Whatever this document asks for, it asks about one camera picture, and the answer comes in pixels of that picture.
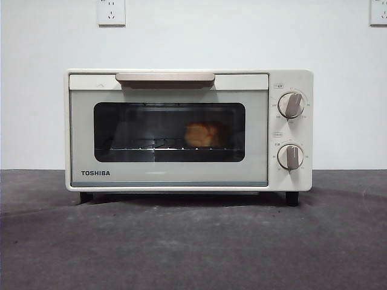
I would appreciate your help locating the cream Toshiba toaster oven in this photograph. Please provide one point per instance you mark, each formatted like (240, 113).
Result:
(291, 78)

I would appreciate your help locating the orange-brown bread roll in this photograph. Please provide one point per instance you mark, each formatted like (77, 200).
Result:
(205, 134)

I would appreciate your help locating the white wall socket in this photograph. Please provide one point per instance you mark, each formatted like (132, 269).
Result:
(111, 13)
(379, 13)

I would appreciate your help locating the cream temperature knob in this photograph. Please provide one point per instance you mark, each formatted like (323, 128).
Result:
(291, 105)

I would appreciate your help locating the cream timer knob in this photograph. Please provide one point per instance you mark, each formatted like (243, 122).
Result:
(290, 156)

